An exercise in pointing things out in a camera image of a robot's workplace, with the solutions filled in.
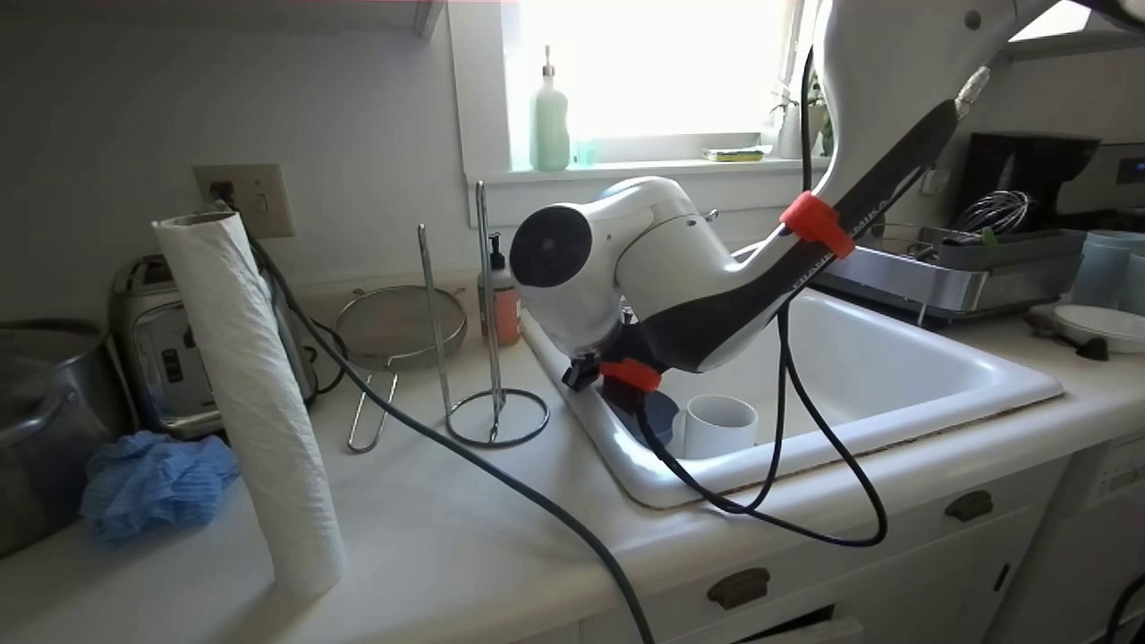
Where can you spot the white plant pot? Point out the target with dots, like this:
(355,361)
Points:
(784,130)

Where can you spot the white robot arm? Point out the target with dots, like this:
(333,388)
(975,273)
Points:
(644,253)

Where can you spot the clear plastic container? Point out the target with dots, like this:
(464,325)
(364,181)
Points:
(1110,268)

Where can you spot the small teal glass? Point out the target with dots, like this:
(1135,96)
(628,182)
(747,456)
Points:
(585,152)

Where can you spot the orange soap pump bottle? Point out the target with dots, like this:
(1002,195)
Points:
(498,316)

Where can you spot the blue cloth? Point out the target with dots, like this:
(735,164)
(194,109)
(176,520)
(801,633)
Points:
(147,487)

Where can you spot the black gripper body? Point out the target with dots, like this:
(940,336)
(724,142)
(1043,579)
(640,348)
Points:
(634,409)

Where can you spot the metal mesh strainer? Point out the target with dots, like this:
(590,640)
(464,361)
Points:
(397,322)

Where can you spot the yellow sponge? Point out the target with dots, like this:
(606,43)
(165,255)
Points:
(740,155)

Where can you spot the white paper towel roll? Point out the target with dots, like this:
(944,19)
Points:
(263,416)

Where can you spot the black coffee maker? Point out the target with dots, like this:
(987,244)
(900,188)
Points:
(1013,162)

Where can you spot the white base cabinet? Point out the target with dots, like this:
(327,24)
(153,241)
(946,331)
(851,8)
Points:
(883,584)

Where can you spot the white kitchen sink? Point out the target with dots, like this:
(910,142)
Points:
(907,368)

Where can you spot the beige wall outlet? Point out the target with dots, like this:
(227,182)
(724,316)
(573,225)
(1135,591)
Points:
(266,196)

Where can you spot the white wall cabinet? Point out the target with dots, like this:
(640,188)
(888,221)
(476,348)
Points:
(358,16)

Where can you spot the white framed window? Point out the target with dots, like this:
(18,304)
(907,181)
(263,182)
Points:
(655,71)

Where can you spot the green dish soap bottle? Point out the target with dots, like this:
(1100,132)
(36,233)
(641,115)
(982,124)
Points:
(549,130)

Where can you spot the silver countertop appliance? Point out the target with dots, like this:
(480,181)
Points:
(165,357)

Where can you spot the white cup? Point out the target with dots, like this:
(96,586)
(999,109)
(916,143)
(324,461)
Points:
(721,433)

